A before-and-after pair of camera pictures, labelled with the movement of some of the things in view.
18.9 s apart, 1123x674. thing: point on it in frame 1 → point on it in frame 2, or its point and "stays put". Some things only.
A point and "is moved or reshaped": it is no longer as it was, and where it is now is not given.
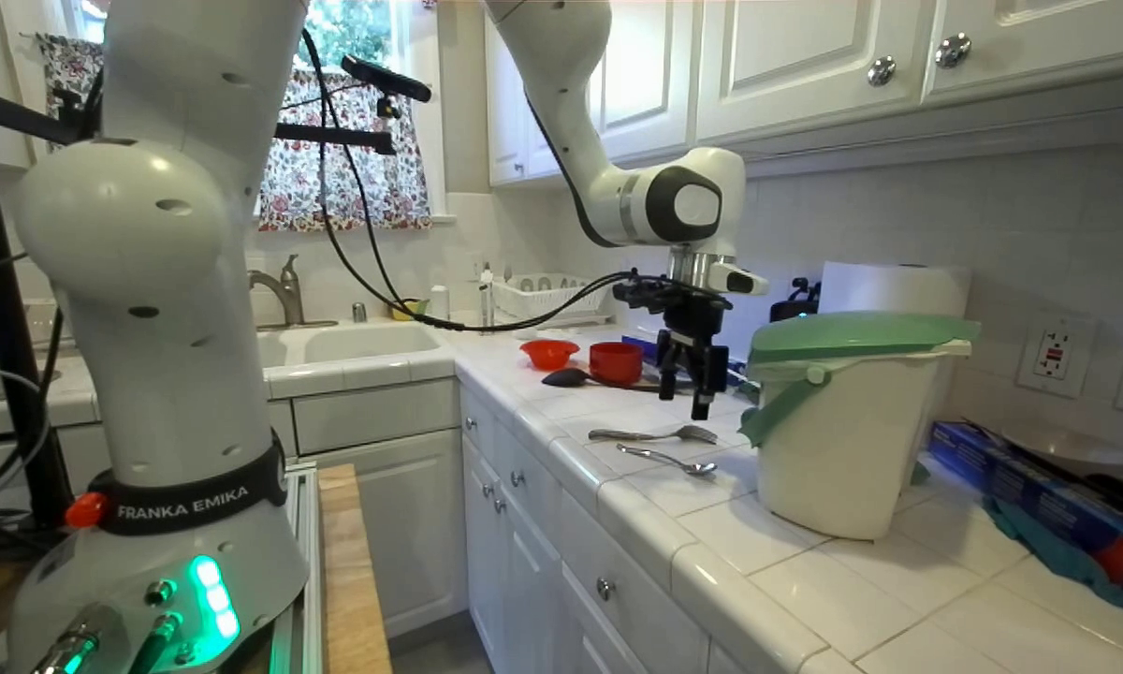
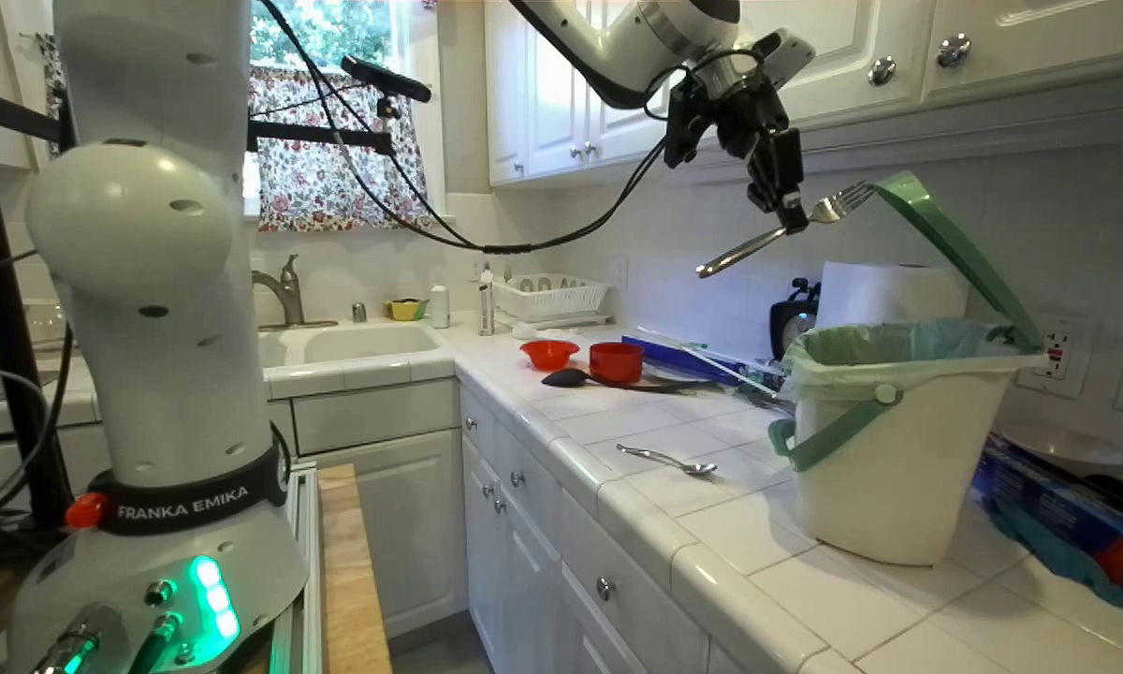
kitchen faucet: [289, 291] stays put
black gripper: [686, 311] → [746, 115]
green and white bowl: [841, 413] is moved or reshaped
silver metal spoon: [686, 464] stays put
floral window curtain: [303, 188] stays put
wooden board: [355, 633] stays put
